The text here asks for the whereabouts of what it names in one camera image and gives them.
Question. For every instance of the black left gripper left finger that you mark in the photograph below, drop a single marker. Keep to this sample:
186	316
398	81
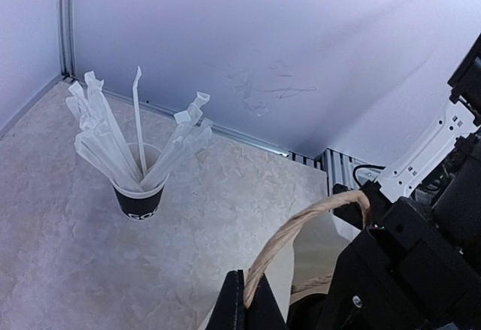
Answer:
228	312

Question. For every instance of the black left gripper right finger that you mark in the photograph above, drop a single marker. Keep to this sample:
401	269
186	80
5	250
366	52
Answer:
264	313

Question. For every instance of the cream paper takeout bag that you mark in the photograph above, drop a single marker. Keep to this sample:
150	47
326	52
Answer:
293	260

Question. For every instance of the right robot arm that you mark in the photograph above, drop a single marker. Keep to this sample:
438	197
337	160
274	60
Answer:
416	265

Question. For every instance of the black cup holding straws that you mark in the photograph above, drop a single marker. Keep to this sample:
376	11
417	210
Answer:
139	206

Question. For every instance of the white wrapped straws bundle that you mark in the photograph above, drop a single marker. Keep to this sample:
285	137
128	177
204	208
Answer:
102	143

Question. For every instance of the right aluminium frame post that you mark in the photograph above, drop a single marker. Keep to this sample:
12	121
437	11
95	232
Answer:
66	38

